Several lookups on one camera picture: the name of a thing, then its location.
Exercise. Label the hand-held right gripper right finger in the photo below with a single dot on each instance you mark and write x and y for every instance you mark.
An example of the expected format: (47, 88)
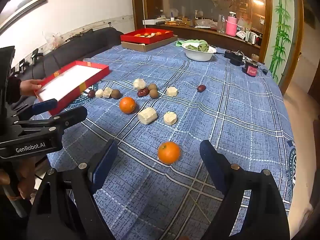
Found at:
(212, 161)

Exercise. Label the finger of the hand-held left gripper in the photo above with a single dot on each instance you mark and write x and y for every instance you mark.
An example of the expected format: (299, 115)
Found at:
(45, 105)
(72, 115)

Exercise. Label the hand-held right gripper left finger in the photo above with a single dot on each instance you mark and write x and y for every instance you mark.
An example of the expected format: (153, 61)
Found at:
(105, 166)

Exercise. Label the red date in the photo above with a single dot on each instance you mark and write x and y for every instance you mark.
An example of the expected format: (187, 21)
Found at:
(201, 88)
(143, 92)
(91, 93)

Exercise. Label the red tray with white inside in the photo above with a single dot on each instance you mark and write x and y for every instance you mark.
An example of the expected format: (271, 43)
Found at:
(70, 82)

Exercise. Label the large beige crumbly cake piece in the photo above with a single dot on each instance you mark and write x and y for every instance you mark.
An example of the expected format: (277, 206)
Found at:
(147, 115)

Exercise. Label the brown nut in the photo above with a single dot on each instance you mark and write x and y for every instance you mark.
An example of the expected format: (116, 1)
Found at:
(154, 93)

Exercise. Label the another person's forearm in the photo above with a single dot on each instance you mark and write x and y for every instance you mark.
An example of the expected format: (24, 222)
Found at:
(12, 90)

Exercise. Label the person's left hand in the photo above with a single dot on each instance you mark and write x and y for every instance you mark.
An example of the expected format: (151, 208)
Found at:
(26, 177)

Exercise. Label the blue plaid tablecloth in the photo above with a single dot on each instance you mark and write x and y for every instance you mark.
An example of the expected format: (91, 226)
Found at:
(225, 120)

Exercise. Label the black clamp device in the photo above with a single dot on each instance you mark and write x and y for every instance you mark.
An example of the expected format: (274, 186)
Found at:
(35, 54)
(22, 64)

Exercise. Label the black leather sofa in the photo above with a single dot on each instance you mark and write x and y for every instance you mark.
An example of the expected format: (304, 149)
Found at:
(75, 47)

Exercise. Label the crinkled clear plastic bag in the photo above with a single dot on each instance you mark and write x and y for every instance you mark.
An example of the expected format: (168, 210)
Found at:
(53, 39)

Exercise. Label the brown cardboard box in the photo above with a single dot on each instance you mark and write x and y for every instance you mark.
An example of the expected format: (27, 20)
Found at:
(140, 47)

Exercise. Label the red and black cylinder device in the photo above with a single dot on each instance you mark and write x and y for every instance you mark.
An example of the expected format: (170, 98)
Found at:
(250, 68)

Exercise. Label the black power adapter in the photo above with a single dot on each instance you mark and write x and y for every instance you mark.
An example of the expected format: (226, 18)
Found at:
(233, 57)

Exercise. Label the white bowl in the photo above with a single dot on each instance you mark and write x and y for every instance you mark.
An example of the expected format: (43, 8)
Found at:
(197, 55)

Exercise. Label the red gift box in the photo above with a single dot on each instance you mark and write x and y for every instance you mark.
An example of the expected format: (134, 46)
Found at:
(147, 38)

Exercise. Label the green vegetables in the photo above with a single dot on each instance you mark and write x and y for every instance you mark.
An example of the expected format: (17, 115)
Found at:
(198, 47)

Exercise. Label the green cloth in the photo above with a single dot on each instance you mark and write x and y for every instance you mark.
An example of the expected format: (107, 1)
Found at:
(180, 43)

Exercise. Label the flat white box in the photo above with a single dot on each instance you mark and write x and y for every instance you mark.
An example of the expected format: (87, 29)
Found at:
(153, 21)

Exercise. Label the pink thermos bottle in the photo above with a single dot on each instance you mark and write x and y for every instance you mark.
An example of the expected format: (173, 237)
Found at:
(231, 26)

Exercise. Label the clear glass bottle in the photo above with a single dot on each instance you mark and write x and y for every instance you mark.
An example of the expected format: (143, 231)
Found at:
(221, 24)

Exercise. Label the bamboo painted panel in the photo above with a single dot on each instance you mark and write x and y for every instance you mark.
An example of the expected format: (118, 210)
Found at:
(282, 42)

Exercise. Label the wooden framed glass partition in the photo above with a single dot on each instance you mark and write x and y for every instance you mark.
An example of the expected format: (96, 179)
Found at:
(190, 0)

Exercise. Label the framed wall picture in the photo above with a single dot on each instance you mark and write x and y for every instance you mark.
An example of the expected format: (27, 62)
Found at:
(25, 0)

